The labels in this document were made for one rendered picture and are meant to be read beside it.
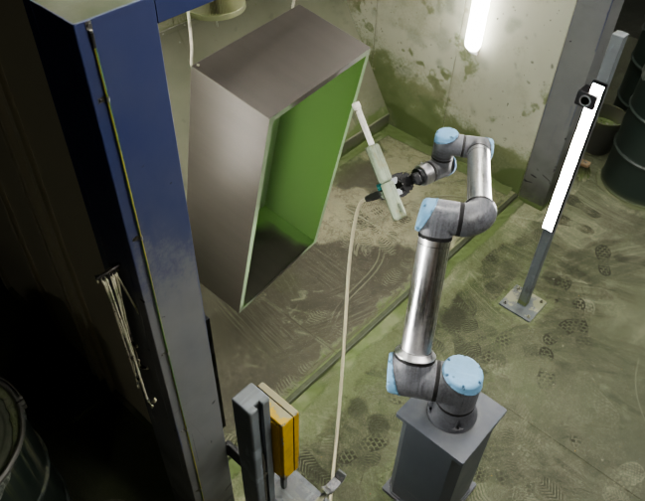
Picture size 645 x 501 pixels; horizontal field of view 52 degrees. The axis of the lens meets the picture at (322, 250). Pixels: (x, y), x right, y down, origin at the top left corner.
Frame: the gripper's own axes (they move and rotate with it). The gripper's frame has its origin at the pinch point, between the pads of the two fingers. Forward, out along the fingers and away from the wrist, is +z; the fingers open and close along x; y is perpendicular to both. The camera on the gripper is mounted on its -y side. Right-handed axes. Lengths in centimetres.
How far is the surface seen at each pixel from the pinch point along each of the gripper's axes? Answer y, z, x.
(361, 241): 130, -53, -29
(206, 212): 42, 58, 19
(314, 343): 96, 14, -65
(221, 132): 0, 54, 42
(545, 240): 33, -100, -57
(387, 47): 154, -139, 82
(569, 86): 48, -169, 11
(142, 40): -94, 97, 51
